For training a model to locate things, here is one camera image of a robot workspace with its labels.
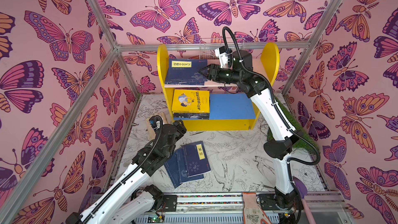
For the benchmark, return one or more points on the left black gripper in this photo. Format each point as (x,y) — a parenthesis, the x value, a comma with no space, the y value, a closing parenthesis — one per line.
(180,130)

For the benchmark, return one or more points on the yellow cartoon book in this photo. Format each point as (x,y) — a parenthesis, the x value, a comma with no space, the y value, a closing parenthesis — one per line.
(191,101)
(204,116)

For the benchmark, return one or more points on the white wire basket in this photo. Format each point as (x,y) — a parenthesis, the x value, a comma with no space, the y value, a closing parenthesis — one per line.
(209,45)

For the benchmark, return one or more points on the green artificial grass mat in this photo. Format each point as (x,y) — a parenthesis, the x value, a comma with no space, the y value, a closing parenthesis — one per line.
(300,144)

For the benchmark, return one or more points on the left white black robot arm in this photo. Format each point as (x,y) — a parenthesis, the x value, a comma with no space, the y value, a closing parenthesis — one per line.
(112,207)

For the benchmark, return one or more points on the patterned red white glove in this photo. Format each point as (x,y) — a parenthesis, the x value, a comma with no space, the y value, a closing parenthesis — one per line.
(253,213)

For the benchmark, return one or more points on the purple spatula head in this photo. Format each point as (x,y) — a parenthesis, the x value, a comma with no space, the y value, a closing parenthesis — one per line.
(300,186)

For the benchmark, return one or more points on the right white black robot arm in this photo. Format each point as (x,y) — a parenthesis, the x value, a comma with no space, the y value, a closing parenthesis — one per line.
(279,148)

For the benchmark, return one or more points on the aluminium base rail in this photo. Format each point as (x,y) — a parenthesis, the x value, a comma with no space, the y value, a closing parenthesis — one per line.
(222,208)

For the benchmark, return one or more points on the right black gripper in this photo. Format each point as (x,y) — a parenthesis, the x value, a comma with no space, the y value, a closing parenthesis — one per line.
(214,72)

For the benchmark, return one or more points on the dark blue thread-bound book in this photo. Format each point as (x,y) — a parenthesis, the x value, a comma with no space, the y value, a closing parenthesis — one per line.
(177,171)

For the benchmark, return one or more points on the green circuit board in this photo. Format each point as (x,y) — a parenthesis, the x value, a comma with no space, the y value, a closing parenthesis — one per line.
(152,219)

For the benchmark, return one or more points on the yellow pink blue bookshelf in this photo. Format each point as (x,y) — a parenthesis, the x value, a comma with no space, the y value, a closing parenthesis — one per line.
(228,112)

